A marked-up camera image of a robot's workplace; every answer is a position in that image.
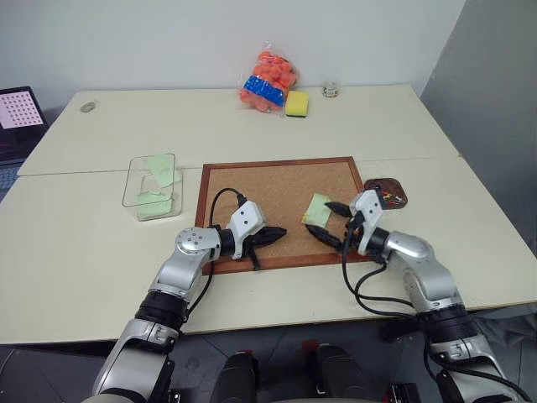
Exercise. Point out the yellow sponge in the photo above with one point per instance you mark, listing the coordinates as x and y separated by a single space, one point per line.
297 103

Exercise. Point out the dark rounded shape red tip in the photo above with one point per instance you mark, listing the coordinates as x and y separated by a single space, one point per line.
340 373

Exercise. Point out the yellow pushpin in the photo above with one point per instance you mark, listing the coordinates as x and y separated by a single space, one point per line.
304 217

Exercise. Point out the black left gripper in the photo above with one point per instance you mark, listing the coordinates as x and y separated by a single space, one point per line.
257 242

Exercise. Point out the bag of orange pieces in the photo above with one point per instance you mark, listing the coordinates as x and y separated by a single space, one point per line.
268 80

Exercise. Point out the wood framed cork board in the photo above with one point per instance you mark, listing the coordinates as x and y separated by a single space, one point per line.
277 189

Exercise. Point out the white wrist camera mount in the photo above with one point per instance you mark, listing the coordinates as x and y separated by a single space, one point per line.
247 218
369 214

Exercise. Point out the clear plastic box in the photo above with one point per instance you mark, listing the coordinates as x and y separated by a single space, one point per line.
153 189

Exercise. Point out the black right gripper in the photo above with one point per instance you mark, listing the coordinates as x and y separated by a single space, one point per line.
353 235

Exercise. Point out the green sticky note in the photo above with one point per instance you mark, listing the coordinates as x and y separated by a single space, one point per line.
161 170
317 211
153 206

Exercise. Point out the brown pushpin tray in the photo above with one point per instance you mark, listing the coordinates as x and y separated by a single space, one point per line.
392 186

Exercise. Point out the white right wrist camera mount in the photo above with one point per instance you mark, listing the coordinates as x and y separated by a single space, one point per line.
369 214

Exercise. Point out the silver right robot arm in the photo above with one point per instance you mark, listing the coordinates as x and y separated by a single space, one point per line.
428 277

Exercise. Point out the open laptop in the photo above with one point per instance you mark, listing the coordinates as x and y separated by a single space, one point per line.
19 121

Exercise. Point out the black table clamp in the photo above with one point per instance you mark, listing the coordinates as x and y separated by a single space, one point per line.
398 331

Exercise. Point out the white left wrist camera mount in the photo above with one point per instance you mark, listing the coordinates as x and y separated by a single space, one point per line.
247 218

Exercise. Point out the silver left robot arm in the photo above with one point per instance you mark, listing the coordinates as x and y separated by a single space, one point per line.
180 273

